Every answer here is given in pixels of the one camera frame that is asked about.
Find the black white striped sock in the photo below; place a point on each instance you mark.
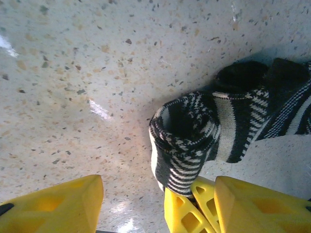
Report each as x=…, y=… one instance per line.
x=286, y=72
x=184, y=136

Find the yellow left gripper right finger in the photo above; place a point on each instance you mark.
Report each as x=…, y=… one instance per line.
x=262, y=208

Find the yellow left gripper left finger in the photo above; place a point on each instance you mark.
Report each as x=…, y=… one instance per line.
x=60, y=208

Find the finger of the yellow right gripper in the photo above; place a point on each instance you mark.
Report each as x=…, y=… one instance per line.
x=206, y=194
x=182, y=216

